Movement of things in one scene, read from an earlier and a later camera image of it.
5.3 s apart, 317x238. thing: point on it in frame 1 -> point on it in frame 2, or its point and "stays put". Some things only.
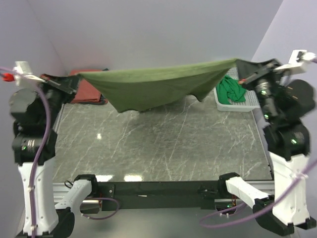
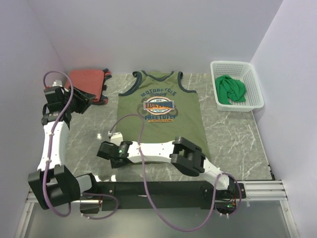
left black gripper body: [56, 92] -> [67, 94]
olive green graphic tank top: [155, 86] -> [169, 110]
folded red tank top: [85, 93] stays put
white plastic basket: [251, 101] stays put
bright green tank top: [228, 89] stays put
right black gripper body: [265, 76] -> [114, 164]
